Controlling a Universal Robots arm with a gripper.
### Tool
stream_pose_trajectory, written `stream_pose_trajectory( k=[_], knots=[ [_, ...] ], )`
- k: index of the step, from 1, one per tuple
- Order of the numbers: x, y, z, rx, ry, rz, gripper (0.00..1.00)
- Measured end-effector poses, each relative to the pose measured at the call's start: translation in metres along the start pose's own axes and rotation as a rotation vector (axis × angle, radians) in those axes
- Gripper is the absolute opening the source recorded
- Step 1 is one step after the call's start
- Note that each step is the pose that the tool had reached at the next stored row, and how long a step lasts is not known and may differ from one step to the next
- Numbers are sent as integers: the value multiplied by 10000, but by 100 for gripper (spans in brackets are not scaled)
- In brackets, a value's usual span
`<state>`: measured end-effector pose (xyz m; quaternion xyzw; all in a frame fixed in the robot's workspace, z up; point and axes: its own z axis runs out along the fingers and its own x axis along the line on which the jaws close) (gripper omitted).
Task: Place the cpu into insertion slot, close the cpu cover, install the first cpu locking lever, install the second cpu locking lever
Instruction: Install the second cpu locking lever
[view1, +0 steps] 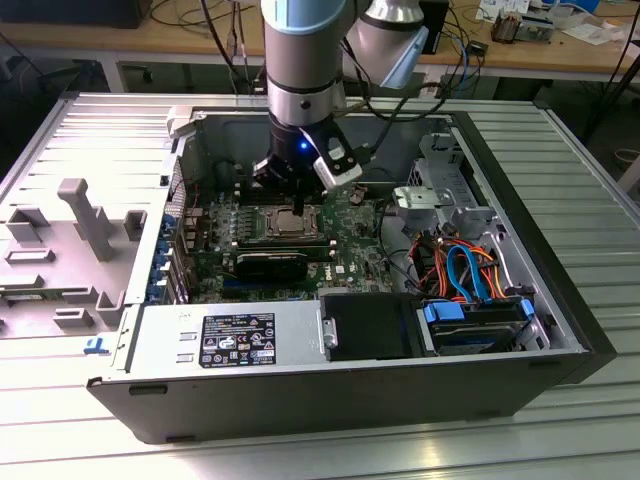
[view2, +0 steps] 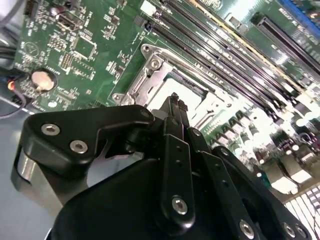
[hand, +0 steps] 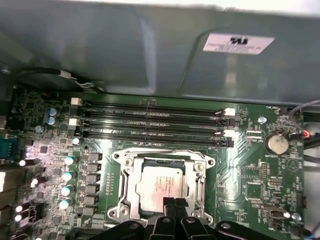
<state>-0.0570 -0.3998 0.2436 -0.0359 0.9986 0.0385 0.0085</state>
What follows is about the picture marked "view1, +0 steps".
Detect metal socket cover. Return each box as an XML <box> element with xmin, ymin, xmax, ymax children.
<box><xmin>264</xmin><ymin>205</ymin><xmax>317</xmax><ymax>239</ymax></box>

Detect CPU socket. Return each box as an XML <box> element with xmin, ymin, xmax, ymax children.
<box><xmin>256</xmin><ymin>201</ymin><xmax>323</xmax><ymax>242</ymax></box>

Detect black drive cover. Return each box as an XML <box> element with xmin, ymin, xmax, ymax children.
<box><xmin>319</xmin><ymin>293</ymin><xmax>426</xmax><ymax>362</ymax></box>

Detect green motherboard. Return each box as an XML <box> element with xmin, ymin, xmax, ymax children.
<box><xmin>184</xmin><ymin>184</ymin><xmax>401</xmax><ymax>304</ymax></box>

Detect graphics card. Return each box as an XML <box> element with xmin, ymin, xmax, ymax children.
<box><xmin>233</xmin><ymin>249</ymin><xmax>310</xmax><ymax>282</ymax></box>

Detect silver disk bay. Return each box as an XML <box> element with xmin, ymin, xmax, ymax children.
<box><xmin>408</xmin><ymin>132</ymin><xmax>501</xmax><ymax>237</ymax></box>

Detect wooden desk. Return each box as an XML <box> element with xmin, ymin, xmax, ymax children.
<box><xmin>0</xmin><ymin>0</ymin><xmax>640</xmax><ymax>84</ymax></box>

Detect hard disk blue carrier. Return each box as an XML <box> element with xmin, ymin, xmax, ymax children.
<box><xmin>417</xmin><ymin>298</ymin><xmax>537</xmax><ymax>357</ymax></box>

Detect silver power supply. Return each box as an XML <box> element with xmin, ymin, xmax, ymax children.
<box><xmin>113</xmin><ymin>299</ymin><xmax>326</xmax><ymax>374</ymax></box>

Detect black PC case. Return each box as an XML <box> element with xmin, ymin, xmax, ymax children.
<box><xmin>85</xmin><ymin>102</ymin><xmax>617</xmax><ymax>445</ymax></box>

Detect black speaker box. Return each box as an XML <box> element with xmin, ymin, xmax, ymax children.
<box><xmin>422</xmin><ymin>0</ymin><xmax>451</xmax><ymax>55</ymax></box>

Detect large black box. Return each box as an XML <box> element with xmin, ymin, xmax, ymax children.
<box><xmin>0</xmin><ymin>0</ymin><xmax>154</xmax><ymax>30</ymax></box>

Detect brown finned heat sink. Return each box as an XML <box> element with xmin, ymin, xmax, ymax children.
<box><xmin>491</xmin><ymin>10</ymin><xmax>521</xmax><ymax>44</ymax></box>

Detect grey parts rack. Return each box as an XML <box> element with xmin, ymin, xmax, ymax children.
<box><xmin>0</xmin><ymin>177</ymin><xmax>149</xmax><ymax>341</ymax></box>

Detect white carton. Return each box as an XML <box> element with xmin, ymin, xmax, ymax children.
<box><xmin>477</xmin><ymin>0</ymin><xmax>532</xmax><ymax>22</ymax></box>

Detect black office chair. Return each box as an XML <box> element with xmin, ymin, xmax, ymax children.
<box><xmin>0</xmin><ymin>47</ymin><xmax>99</xmax><ymax>166</ymax></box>

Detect grey metal device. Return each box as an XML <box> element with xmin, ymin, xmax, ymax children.
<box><xmin>517</xmin><ymin>12</ymin><xmax>557</xmax><ymax>44</ymax></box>

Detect white papers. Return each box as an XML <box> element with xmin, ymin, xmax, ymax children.
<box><xmin>562</xmin><ymin>19</ymin><xmax>626</xmax><ymax>47</ymax></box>

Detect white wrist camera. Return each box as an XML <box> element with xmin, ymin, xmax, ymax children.
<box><xmin>310</xmin><ymin>129</ymin><xmax>364</xmax><ymax>191</ymax></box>

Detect black cable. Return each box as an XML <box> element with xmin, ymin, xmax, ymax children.
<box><xmin>375</xmin><ymin>197</ymin><xmax>419</xmax><ymax>294</ymax></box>

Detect grey metal bracket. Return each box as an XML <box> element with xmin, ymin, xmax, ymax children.
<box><xmin>391</xmin><ymin>185</ymin><xmax>457</xmax><ymax>224</ymax></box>

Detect orange wire bundle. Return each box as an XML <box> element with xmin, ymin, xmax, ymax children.
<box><xmin>412</xmin><ymin>237</ymin><xmax>451</xmax><ymax>297</ymax></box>

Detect blue flat data cable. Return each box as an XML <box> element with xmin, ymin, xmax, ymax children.
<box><xmin>445</xmin><ymin>242</ymin><xmax>490</xmax><ymax>304</ymax></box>

